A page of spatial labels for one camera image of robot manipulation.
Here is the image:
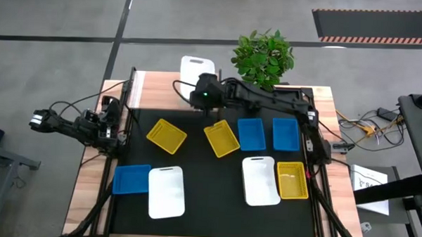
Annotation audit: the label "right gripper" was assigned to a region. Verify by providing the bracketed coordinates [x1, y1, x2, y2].
[189, 72, 227, 111]

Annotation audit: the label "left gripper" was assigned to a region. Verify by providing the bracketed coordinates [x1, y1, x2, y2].
[79, 98, 128, 139]

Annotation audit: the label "white plastic handled basket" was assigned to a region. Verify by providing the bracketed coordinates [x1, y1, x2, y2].
[179, 55, 217, 103]
[146, 164, 188, 221]
[240, 155, 283, 208]

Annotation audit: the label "yellow slotted plastic basket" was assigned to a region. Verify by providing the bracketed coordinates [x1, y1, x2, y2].
[202, 118, 242, 160]
[275, 160, 311, 200]
[145, 117, 188, 156]

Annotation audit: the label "blue slotted plastic basket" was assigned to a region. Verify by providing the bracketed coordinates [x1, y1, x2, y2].
[271, 117, 302, 153]
[236, 117, 268, 153]
[111, 162, 153, 197]

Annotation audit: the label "wooden shelf black legs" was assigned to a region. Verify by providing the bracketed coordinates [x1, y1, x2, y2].
[125, 65, 223, 127]

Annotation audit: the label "green potted plant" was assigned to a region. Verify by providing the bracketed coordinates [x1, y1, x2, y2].
[229, 26, 296, 94]

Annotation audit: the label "gray metal desk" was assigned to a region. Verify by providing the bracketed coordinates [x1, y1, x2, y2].
[0, 142, 42, 237]

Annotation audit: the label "black floor mat striped edge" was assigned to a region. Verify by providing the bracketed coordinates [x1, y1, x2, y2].
[311, 7, 422, 46]

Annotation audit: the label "black power adapter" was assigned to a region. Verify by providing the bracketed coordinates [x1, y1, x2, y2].
[376, 107, 395, 122]

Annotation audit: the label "white cardboard box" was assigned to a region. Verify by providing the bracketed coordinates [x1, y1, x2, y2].
[347, 164, 392, 216]

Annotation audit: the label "black side desk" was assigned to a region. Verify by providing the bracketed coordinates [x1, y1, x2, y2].
[350, 84, 422, 237]

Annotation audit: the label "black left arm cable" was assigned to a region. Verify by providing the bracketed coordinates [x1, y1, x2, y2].
[48, 76, 132, 120]

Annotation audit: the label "black aluminium rig frame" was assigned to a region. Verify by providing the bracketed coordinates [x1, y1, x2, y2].
[61, 63, 371, 237]

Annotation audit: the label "black clamp mount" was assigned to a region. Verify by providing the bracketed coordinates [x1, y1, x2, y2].
[331, 141, 356, 155]

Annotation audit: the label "yellow floor cable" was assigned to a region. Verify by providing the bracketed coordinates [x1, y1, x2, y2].
[335, 110, 405, 139]

